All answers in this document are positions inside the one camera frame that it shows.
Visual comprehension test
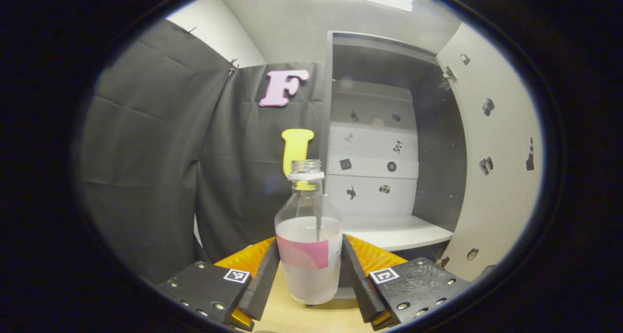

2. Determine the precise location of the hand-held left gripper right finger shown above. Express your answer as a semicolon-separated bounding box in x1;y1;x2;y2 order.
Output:
341;234;472;331

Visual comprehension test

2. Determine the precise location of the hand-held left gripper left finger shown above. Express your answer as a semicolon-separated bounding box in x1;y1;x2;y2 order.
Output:
158;238;281;332

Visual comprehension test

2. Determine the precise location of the clear bottle with pink label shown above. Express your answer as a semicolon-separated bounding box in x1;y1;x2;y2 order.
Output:
275;159;344;305

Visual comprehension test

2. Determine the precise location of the white cabinet shelf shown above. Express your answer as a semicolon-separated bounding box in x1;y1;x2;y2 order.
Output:
341;215;454;252

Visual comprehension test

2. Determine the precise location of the dark grey cabinet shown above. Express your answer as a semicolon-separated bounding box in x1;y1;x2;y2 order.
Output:
325;30;468;275

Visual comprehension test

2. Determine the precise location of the black backdrop cloth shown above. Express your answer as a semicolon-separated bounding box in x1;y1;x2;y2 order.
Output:
80;19;327;282

